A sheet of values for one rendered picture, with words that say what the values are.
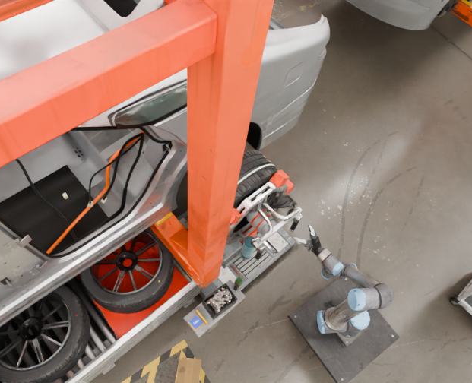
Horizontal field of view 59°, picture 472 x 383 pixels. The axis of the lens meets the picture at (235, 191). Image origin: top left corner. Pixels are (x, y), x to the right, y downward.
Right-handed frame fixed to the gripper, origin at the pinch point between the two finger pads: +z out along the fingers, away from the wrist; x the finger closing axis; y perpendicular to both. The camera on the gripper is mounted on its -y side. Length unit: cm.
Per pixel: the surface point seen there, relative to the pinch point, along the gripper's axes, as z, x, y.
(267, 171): 37.4, -2.4, -32.0
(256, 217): 24.2, -20.7, -8.3
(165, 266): 48, -81, 31
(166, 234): 61, -70, 14
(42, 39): 122, -82, -119
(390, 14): 103, 231, -1
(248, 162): 50, -9, -34
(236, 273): 19, -33, 74
